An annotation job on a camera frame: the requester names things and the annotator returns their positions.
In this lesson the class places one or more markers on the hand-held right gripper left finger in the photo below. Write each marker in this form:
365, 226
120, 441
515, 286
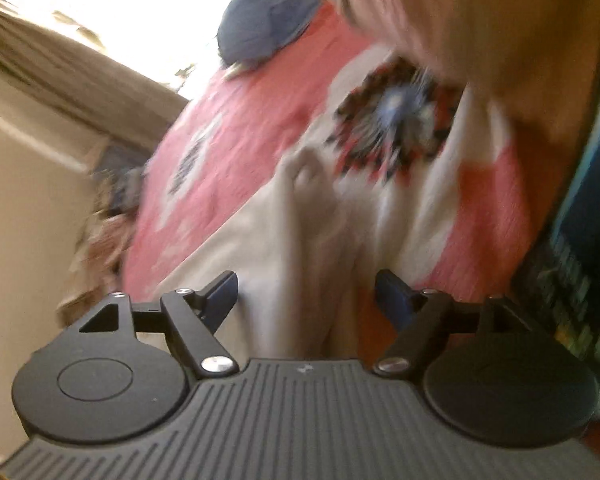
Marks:
225, 300

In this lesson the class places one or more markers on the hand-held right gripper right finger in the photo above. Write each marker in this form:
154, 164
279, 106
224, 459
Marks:
392, 300

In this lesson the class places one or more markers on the white bear print sweater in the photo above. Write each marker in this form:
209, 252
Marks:
300, 260

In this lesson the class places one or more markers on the red floral bed sheet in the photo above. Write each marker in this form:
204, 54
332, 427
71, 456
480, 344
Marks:
240, 125

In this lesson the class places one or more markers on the dark printed cloth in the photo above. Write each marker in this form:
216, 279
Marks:
580, 260

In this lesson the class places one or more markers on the beige curtain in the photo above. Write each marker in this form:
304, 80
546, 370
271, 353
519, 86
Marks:
80, 75

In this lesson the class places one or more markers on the blue cloth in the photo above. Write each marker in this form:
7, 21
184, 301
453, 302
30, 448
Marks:
265, 15

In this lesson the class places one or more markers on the person's pink sweater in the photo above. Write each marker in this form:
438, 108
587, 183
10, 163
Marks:
455, 10

